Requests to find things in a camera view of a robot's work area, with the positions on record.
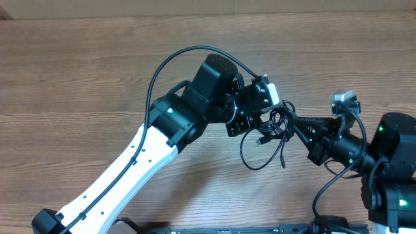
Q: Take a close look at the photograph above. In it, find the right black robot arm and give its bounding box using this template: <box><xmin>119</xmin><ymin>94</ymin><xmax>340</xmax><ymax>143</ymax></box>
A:
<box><xmin>289</xmin><ymin>111</ymin><xmax>415</xmax><ymax>233</ymax></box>

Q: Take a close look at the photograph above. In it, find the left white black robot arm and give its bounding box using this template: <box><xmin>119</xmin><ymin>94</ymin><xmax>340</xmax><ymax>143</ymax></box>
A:
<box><xmin>32</xmin><ymin>54</ymin><xmax>281</xmax><ymax>233</ymax></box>

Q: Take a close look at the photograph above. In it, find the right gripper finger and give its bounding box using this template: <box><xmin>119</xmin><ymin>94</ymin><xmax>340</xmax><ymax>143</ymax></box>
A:
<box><xmin>289</xmin><ymin>119</ymin><xmax>325</xmax><ymax>151</ymax></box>
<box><xmin>292</xmin><ymin>117</ymin><xmax>341</xmax><ymax>130</ymax></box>

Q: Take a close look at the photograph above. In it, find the black cable bundle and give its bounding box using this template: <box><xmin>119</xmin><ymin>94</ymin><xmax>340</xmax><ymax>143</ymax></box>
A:
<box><xmin>239</xmin><ymin>99</ymin><xmax>297</xmax><ymax>172</ymax></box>

